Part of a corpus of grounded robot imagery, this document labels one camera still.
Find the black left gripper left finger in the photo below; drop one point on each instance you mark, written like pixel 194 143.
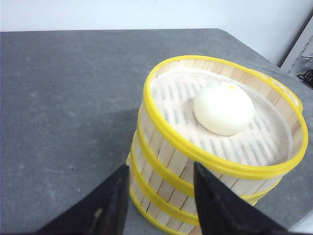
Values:
pixel 101 212

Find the white steamer liner paper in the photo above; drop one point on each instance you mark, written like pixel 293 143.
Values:
pixel 266 141

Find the white steamed bun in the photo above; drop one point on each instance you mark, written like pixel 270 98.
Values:
pixel 223 108

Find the bamboo steamer tray yellow rims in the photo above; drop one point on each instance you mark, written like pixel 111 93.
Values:
pixel 152 180
pixel 177 154
pixel 162 220

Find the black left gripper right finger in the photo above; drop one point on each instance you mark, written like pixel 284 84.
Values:
pixel 222 212

